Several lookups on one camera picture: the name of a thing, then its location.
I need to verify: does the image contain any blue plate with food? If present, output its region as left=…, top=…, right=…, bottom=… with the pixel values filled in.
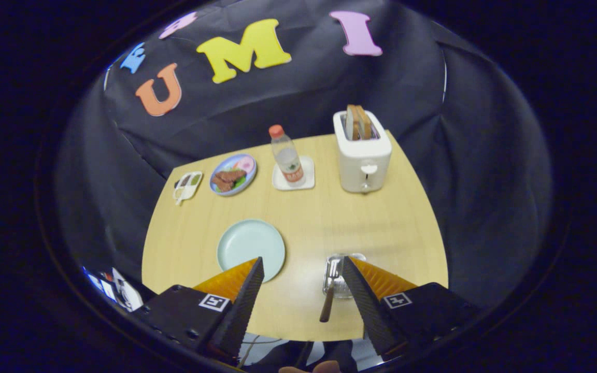
left=209, top=153, right=258, bottom=197

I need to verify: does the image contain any blue lit screen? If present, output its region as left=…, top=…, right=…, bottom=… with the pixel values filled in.
left=85, top=268, right=113, bottom=302

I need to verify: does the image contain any metal fork wooden handle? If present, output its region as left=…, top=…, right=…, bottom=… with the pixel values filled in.
left=320, top=259, right=342, bottom=323

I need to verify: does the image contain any white flat device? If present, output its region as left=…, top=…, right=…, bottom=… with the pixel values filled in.
left=112, top=268, right=144, bottom=311

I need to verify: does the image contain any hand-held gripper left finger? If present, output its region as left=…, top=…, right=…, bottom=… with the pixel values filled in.
left=133, top=256, right=265, bottom=363

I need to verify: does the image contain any white square coaster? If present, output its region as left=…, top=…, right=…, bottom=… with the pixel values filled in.
left=272, top=156, right=316, bottom=191

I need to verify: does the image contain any light green plate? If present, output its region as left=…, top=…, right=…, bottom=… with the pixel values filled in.
left=217, top=219, right=286, bottom=283

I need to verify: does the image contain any white toaster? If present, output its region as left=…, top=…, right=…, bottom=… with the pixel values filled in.
left=333, top=110, right=392, bottom=194

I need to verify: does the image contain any metal wire basket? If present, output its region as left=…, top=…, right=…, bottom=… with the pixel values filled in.
left=322, top=253, right=367, bottom=299

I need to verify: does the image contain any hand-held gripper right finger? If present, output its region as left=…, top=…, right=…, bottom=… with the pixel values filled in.
left=341, top=255, right=480, bottom=358

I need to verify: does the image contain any brown bread slice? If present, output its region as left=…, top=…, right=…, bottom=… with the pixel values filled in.
left=345, top=105, right=361, bottom=140
left=356, top=105, right=373, bottom=139

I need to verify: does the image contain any black backdrop cloth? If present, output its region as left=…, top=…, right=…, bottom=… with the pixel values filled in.
left=55, top=0, right=553, bottom=311

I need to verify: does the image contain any white divided sauce dish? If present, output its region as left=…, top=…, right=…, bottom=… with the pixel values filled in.
left=173, top=171, right=204, bottom=206

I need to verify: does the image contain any clear water bottle red cap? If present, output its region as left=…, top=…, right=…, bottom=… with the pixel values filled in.
left=269, top=124, right=306, bottom=186

